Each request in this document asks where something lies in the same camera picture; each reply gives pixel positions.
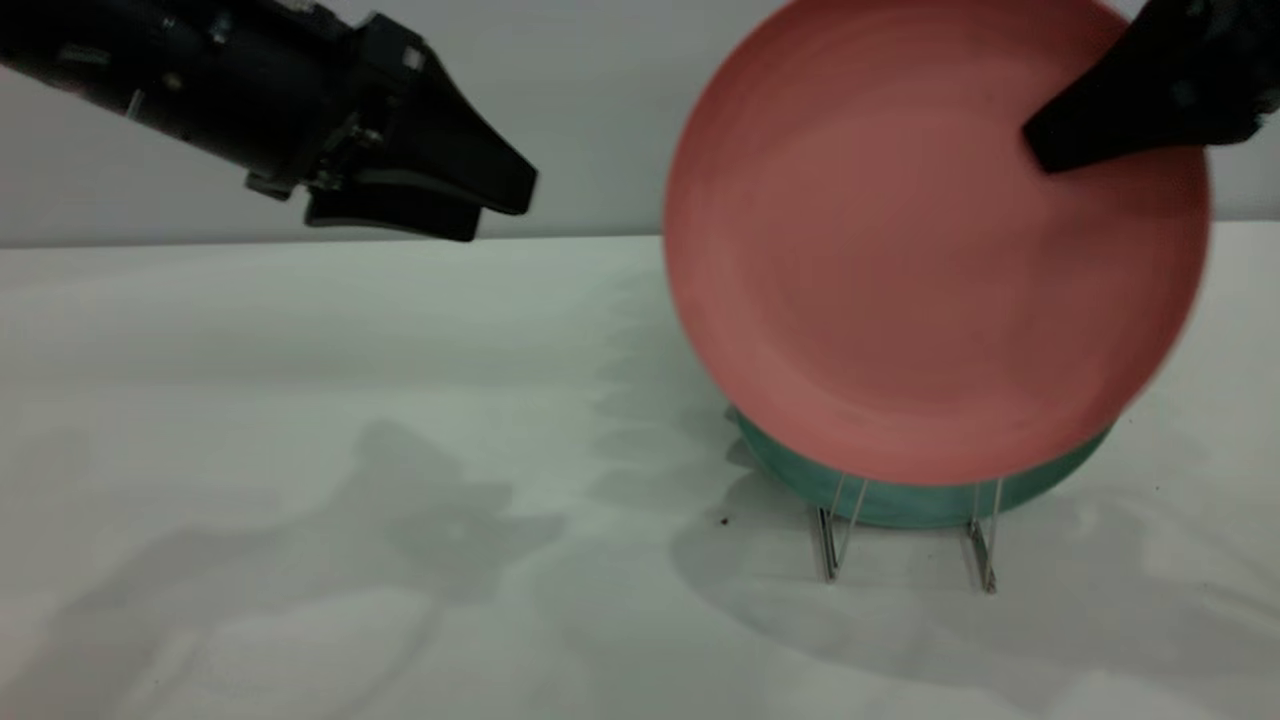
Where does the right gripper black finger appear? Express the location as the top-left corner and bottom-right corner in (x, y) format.
(1022, 8), (1243, 174)

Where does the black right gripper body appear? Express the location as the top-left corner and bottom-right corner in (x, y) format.
(1150, 0), (1280, 147)

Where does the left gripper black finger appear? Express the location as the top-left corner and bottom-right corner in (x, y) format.
(385, 65), (539, 217)
(303, 170), (484, 243)

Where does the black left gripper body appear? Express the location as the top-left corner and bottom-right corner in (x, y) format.
(245, 5), (441, 193)

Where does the pink plastic plate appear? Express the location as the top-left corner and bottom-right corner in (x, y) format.
(662, 0), (1213, 488)

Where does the green plastic plate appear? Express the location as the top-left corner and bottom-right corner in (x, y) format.
(730, 405), (1113, 530)

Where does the silver wire plate rack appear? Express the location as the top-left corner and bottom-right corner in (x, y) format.
(818, 475), (1004, 595)

